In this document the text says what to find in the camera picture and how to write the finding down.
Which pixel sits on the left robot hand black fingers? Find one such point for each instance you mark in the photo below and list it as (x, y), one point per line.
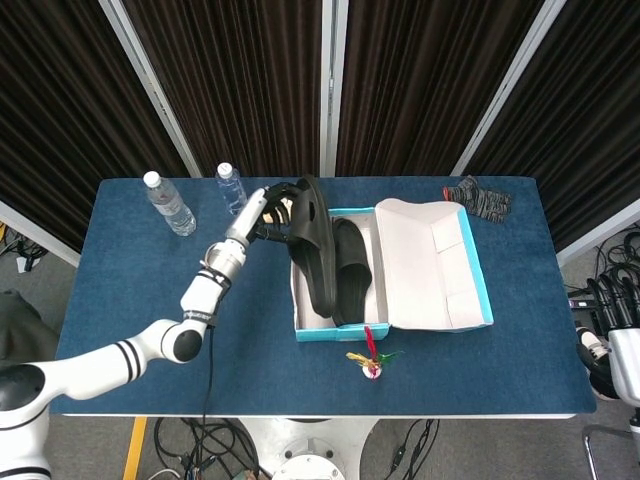
(247, 215)

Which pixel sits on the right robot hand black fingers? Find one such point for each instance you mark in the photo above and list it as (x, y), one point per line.
(627, 355)

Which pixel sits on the black rubber slipper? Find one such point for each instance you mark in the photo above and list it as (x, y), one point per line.
(352, 270)
(312, 240)

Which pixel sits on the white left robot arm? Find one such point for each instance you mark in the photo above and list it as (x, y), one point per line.
(150, 345)

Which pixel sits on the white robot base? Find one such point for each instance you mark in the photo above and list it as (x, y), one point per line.
(310, 450)

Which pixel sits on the light blue shoe box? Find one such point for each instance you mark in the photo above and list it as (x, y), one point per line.
(425, 265)

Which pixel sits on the small blue-tinted water bottle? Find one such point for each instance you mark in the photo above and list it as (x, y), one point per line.
(232, 195)

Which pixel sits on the black white sneaker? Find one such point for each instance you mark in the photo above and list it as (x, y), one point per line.
(592, 345)

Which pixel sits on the black power strip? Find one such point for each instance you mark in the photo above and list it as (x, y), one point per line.
(580, 302)

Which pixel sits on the large clear water bottle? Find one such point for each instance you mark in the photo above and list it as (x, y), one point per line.
(172, 210)

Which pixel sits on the dark brown partition panel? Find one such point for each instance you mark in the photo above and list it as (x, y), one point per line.
(250, 90)
(60, 125)
(590, 125)
(410, 90)

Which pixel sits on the colourful feather shuttlecock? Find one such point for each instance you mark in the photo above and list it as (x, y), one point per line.
(370, 345)

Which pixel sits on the dark patterned cloth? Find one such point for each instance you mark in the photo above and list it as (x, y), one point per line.
(480, 200)

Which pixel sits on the yellow floor tape strip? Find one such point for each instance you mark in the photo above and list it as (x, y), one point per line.
(135, 450)

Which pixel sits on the metal chair frame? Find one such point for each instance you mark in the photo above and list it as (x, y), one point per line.
(590, 450)

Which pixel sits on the white partition bottom rail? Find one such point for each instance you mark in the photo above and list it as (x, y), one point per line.
(40, 232)
(600, 232)

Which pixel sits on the white partition post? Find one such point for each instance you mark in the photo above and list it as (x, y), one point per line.
(510, 85)
(150, 85)
(332, 100)

